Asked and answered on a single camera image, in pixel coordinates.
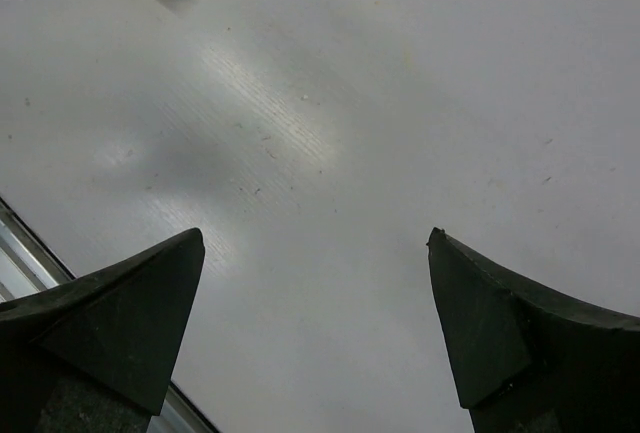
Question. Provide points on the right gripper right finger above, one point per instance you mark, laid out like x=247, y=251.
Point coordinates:
x=527, y=358

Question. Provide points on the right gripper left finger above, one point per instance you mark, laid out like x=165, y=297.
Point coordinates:
x=100, y=343

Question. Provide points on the aluminium rail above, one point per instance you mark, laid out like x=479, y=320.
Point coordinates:
x=50, y=303

